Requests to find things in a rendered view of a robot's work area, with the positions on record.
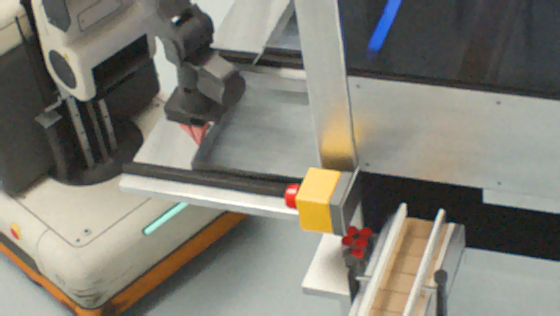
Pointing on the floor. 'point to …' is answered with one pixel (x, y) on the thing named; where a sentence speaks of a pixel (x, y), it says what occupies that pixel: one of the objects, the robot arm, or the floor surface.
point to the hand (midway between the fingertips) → (200, 140)
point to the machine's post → (331, 97)
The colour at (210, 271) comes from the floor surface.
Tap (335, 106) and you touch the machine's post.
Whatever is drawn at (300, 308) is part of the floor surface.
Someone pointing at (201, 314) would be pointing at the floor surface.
